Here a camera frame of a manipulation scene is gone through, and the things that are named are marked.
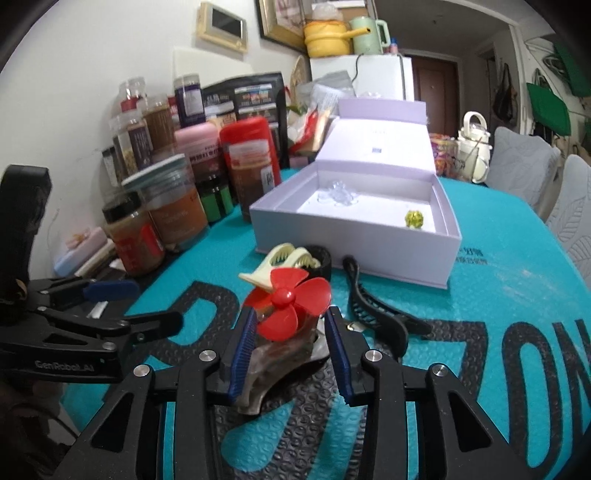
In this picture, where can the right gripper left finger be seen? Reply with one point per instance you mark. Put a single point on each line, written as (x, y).
(124, 439)

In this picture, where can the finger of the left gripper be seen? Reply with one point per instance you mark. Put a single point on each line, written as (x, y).
(132, 330)
(77, 290)

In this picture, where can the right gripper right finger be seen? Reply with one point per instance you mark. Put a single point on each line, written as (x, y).
(456, 438)

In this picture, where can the cream claw hair clip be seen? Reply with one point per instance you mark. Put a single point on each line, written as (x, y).
(282, 256)

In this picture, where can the yellow green lollipop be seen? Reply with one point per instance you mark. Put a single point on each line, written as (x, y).
(414, 219)

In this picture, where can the clear plastic hair clip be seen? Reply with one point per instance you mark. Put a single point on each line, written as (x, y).
(338, 193)

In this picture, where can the black banana hair clip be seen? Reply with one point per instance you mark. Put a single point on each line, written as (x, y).
(392, 326)

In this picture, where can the large jar grey lid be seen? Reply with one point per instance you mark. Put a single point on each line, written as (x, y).
(168, 193)

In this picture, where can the teal bubble mat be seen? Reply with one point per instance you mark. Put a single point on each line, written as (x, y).
(513, 324)

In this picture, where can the green label black jar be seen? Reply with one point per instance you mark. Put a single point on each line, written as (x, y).
(216, 198)

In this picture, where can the pink lid jar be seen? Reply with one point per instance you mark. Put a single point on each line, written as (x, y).
(200, 145)

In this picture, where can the red cylindrical canister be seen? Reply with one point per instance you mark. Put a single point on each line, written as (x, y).
(252, 128)

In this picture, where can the dark purple jar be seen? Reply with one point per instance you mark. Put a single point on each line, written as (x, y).
(190, 108)

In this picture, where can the brown sauce jar clear lid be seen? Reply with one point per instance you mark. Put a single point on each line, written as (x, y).
(252, 172)

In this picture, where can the lilac gift box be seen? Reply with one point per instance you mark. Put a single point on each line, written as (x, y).
(382, 149)

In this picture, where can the grey leaf cushion near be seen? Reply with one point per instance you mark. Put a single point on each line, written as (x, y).
(570, 219)

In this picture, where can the grey leaf cushion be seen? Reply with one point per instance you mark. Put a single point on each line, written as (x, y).
(570, 219)
(523, 166)

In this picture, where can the black snack bag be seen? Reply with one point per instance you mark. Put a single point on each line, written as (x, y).
(243, 97)

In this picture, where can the red white snack bag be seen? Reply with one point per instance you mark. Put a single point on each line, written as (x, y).
(308, 133)

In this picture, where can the grey leaf cushion far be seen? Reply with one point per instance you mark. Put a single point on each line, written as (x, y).
(523, 166)

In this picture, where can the white teapot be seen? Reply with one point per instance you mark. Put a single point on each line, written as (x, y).
(474, 148)

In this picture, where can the framed picture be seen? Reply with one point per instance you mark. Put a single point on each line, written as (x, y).
(282, 22)

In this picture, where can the green tote bag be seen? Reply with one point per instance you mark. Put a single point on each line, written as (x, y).
(549, 110)

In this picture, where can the dark entrance door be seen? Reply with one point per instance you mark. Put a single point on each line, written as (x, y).
(436, 84)

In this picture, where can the yellow pot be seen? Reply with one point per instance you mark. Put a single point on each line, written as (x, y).
(330, 38)

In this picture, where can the white mini fridge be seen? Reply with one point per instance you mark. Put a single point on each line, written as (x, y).
(386, 76)

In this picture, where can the pale green kettle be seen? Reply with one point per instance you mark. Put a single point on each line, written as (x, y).
(376, 38)

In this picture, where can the wall intercom panel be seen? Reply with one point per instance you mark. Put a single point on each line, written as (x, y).
(221, 27)

